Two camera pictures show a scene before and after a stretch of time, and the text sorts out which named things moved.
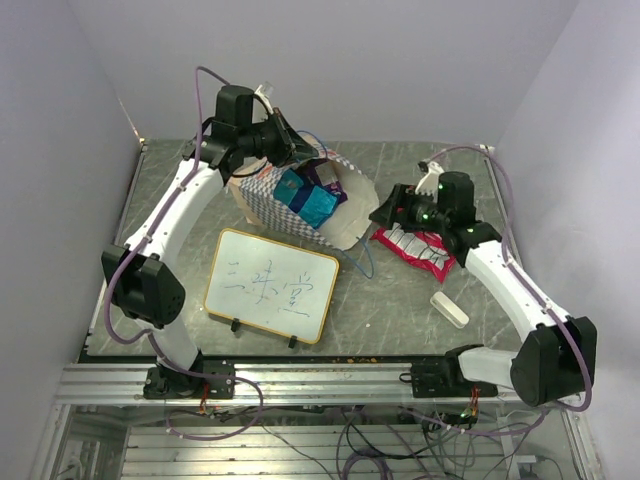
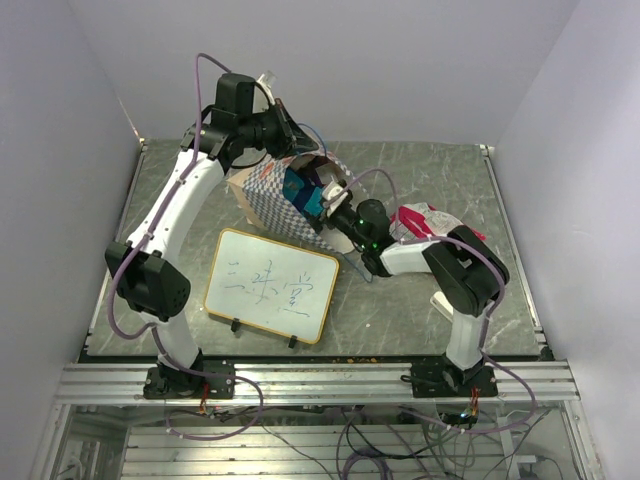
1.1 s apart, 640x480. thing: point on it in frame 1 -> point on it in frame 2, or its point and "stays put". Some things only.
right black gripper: (389, 213) -> (324, 218)
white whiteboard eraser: (450, 311) stays put
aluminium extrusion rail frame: (272, 384) stays put
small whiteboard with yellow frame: (271, 286) stays put
